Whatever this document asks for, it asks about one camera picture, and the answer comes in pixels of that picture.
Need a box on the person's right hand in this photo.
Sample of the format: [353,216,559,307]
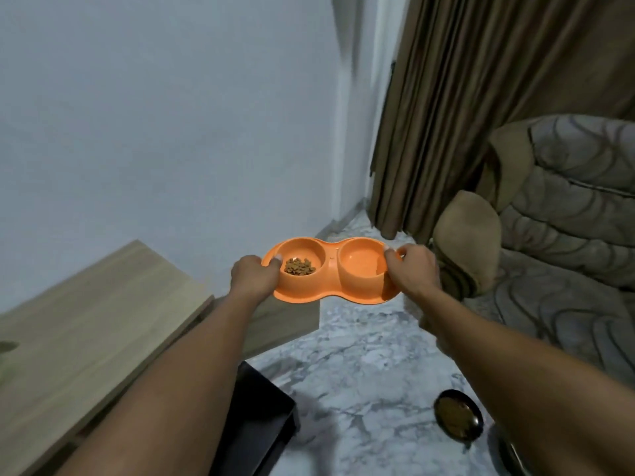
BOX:
[384,244,442,300]

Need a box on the person's left hand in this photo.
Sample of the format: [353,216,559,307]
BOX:
[230,255,282,303]

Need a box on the orange double pet bowl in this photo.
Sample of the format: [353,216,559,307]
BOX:
[261,236,403,305]

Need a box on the person's left forearm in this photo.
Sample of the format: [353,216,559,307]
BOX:
[55,287,269,476]

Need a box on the person's right forearm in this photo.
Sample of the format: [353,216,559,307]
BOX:
[416,285,635,476]

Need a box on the grey patterned sofa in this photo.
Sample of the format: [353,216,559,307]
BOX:
[405,114,635,387]

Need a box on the brown curtain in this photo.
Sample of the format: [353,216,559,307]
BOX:
[367,0,635,245]

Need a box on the black box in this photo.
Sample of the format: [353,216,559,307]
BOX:
[209,361,301,476]

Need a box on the black round bowl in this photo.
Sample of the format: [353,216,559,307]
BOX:
[434,389,485,444]

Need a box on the light wooden table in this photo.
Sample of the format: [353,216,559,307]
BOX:
[0,240,321,476]

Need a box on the dark round object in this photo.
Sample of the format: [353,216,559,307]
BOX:
[488,425,534,476]

